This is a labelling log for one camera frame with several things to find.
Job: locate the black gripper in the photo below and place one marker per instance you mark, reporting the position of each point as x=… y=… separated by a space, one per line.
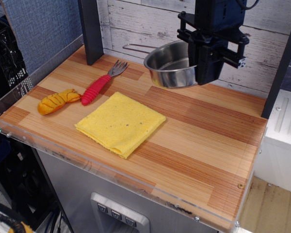
x=214 y=37

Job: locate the stainless steel pot with handle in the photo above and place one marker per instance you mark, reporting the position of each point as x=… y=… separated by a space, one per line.
x=168 y=65

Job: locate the yellow folded napkin cloth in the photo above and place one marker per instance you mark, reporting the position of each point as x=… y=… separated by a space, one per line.
x=120 y=124

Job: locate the clear acrylic table guard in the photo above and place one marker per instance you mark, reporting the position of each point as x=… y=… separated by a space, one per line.
x=200 y=158

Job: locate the white ribbed appliance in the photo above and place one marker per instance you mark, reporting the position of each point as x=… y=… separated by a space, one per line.
x=273 y=162

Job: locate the silver button panel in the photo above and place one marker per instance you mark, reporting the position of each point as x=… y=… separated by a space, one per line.
x=112 y=216

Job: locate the stainless steel cabinet front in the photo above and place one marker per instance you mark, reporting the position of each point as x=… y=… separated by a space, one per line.
x=73 y=184

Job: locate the orange plush toy bottom corner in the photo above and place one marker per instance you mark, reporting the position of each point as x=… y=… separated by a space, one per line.
x=21 y=227

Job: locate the dark grey right post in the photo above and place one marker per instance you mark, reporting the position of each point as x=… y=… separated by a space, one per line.
x=278 y=80

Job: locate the dark grey post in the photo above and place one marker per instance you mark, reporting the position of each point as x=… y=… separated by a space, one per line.
x=91 y=30
x=278 y=80

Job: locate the red handled metal fork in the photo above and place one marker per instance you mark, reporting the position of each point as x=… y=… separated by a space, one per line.
x=93 y=90

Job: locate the dark grey left post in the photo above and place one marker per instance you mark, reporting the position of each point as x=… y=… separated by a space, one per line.
x=91 y=30

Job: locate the black crate with cables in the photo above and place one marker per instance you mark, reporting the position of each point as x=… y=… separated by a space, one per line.
x=12 y=66

